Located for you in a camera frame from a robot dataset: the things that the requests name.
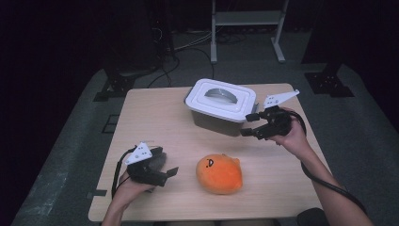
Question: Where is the person's right hand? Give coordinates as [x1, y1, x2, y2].
[268, 106, 311, 158]

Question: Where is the grey lidded plastic box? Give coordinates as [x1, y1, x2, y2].
[184, 77, 261, 124]

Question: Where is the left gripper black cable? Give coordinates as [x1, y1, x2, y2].
[110, 145, 138, 200]

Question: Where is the grey translucent storage box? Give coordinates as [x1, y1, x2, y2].
[190, 109, 246, 138]

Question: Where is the white metal stand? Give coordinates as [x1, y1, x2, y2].
[210, 0, 291, 65]

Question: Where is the person's left hand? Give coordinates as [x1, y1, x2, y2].
[112, 170, 157, 210]

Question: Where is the black stand base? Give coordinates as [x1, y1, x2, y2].
[92, 67, 158, 103]
[303, 61, 356, 99]

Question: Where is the black tape square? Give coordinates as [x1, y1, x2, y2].
[101, 114, 121, 135]

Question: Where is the white floor cable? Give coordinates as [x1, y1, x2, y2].
[173, 29, 218, 52]

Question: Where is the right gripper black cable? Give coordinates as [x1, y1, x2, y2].
[289, 110, 369, 217]

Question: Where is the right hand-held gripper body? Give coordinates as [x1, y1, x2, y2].
[257, 89, 301, 141]

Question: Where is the tangle of dark cables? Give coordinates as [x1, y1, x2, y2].
[215, 30, 249, 45]

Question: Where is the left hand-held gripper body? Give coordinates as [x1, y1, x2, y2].
[124, 141, 169, 188]

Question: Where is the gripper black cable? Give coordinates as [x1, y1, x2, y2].
[110, 145, 138, 200]
[289, 110, 369, 217]

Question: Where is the black floor cable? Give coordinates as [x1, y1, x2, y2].
[146, 46, 216, 89]

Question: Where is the grey tape piece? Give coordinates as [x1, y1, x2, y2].
[86, 188, 108, 200]

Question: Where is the dark rounded object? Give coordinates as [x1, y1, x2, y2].
[295, 207, 331, 226]

